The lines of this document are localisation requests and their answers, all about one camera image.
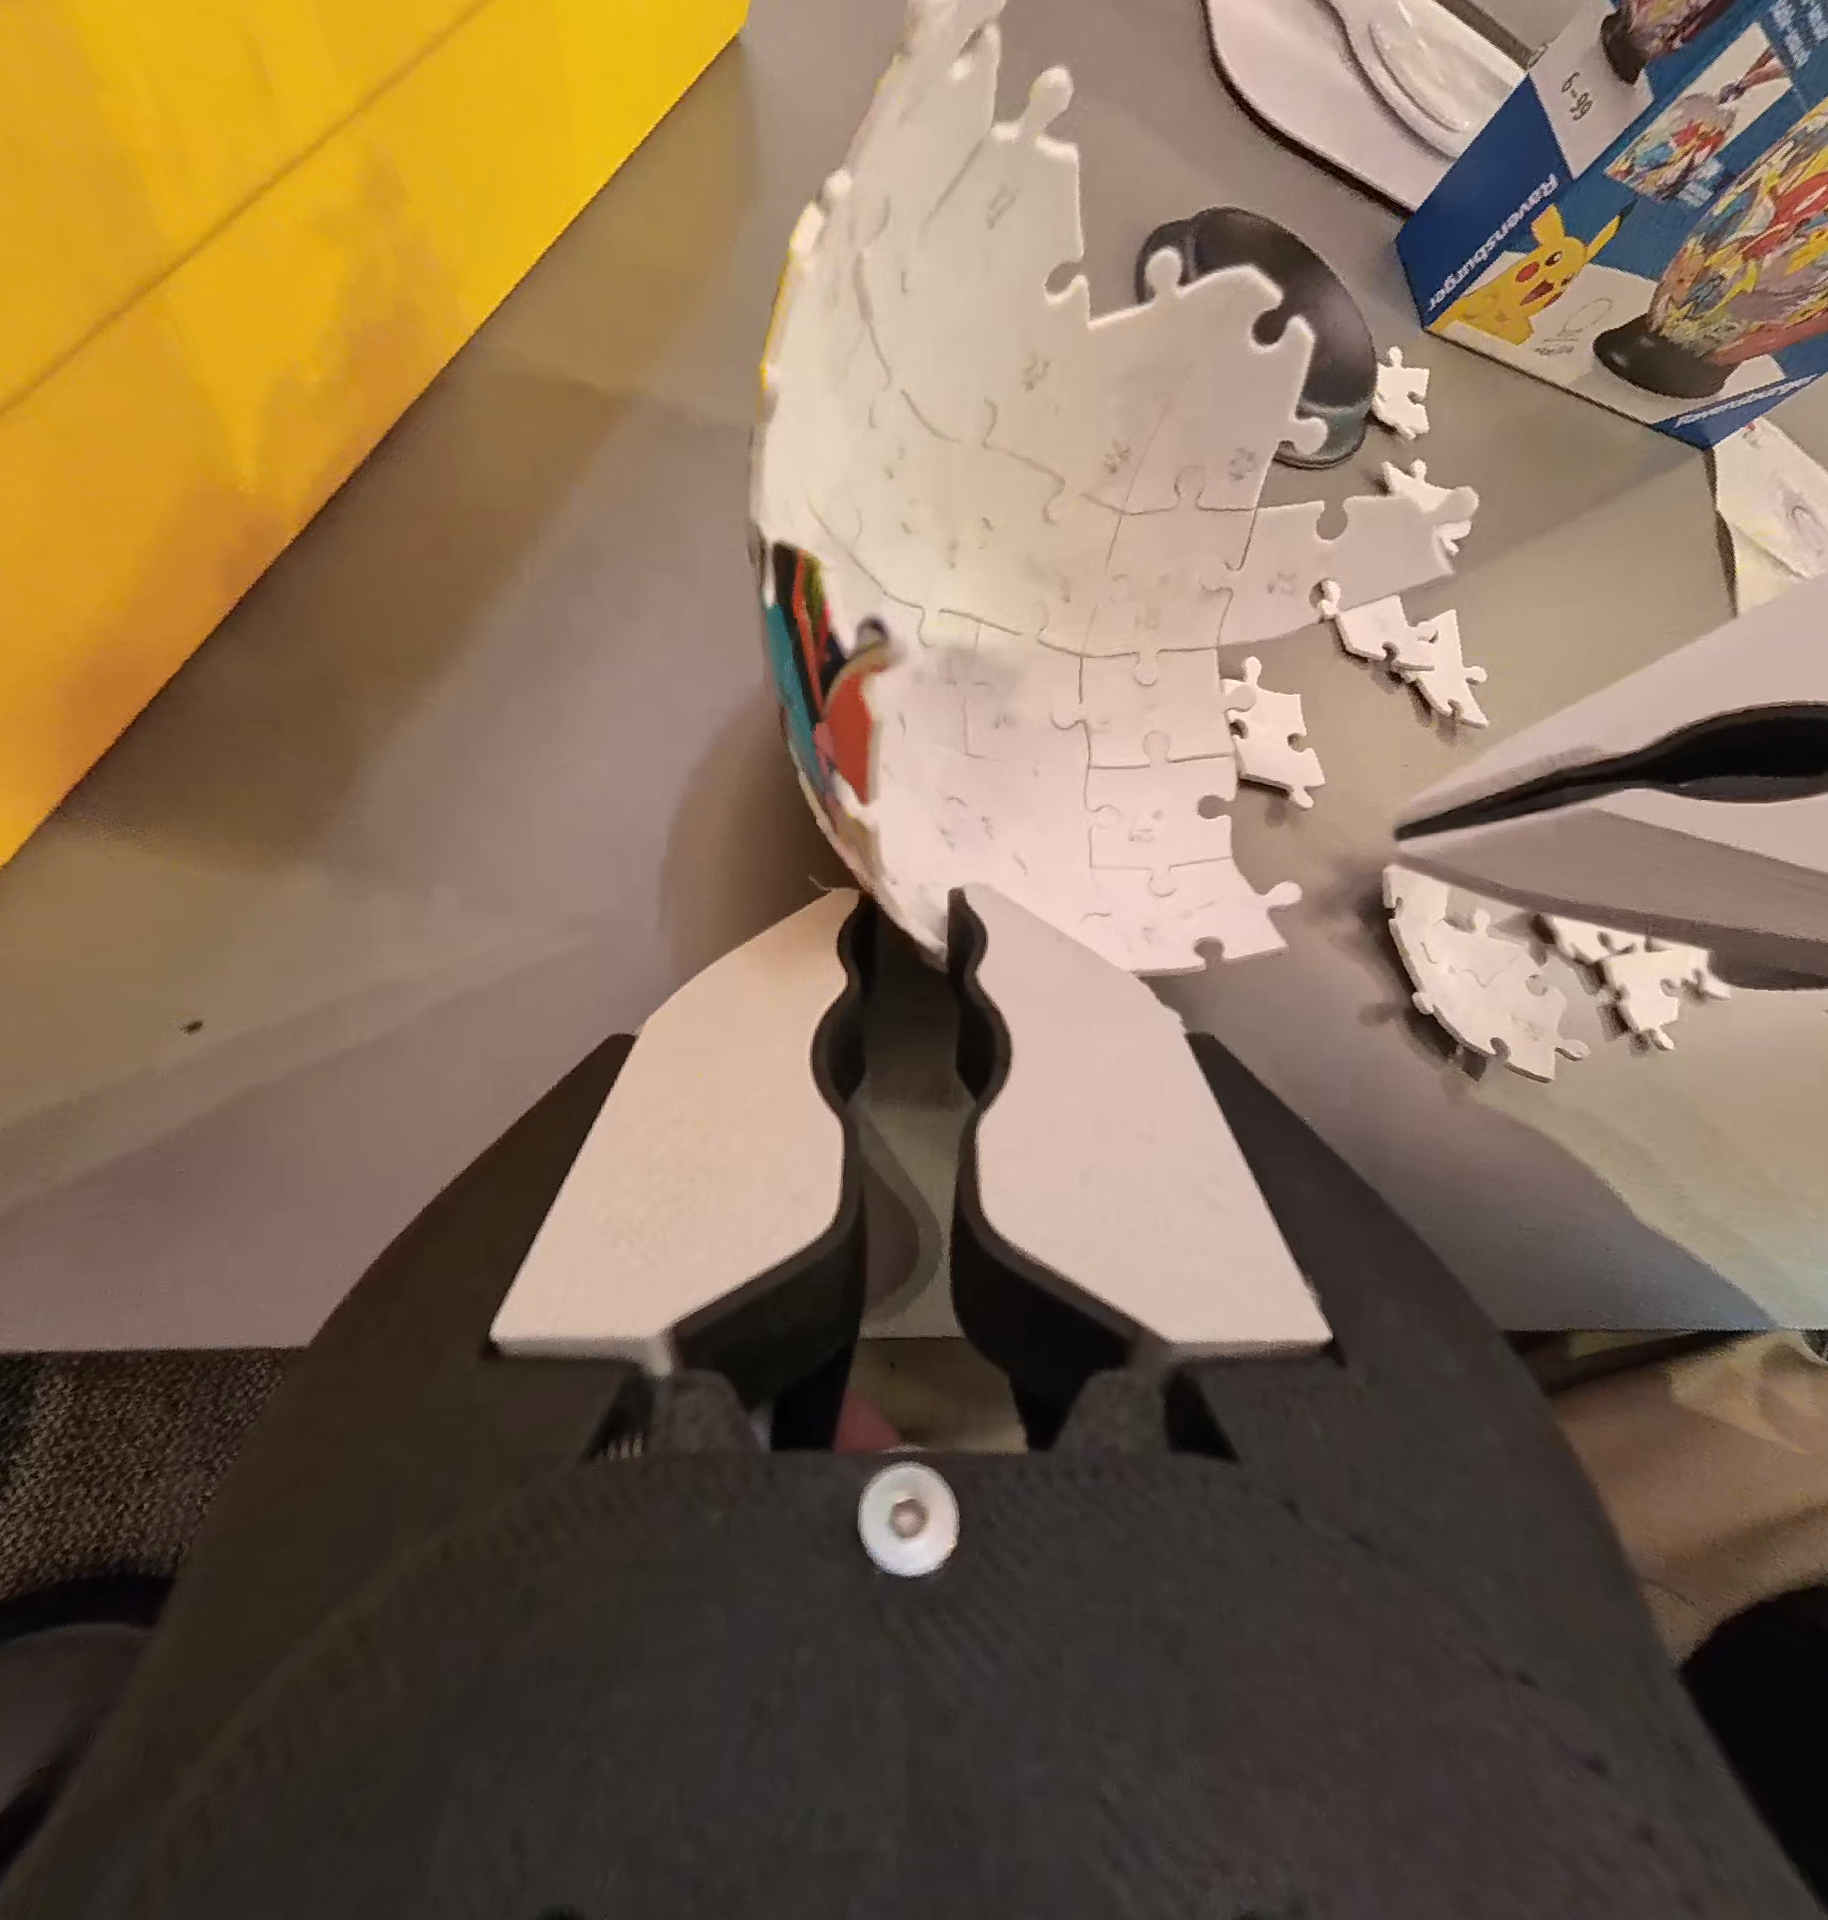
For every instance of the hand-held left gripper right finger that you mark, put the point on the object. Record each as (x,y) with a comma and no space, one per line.
(1138,1187)

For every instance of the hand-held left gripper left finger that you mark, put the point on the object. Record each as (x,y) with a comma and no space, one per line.
(673,1187)

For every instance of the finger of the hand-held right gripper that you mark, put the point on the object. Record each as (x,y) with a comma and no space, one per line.
(1723,886)
(1723,707)

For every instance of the white puzzle ball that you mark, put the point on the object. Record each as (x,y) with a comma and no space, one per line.
(1003,496)

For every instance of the white puzzle piece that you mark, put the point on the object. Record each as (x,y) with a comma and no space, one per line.
(1274,742)
(1452,676)
(1581,937)
(1401,393)
(1376,633)
(1431,481)
(1657,994)

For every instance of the curved white puzzle fragment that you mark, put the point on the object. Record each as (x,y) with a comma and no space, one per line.
(1483,982)

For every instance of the blue puzzle box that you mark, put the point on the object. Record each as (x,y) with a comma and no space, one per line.
(1679,227)

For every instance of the white paper leaflet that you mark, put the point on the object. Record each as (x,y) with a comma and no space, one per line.
(1792,518)

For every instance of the black round stand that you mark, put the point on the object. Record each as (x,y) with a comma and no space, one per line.
(1342,362)

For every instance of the beige trousers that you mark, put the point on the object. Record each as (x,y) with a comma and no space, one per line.
(1738,1471)

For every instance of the clear plastic holder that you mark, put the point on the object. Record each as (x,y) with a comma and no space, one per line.
(1439,67)

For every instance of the white flat mat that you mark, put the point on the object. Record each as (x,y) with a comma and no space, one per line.
(1303,107)

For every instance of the black garment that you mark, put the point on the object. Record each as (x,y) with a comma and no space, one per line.
(1799,1727)

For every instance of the yellow plastic bin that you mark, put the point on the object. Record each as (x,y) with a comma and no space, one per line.
(254,376)

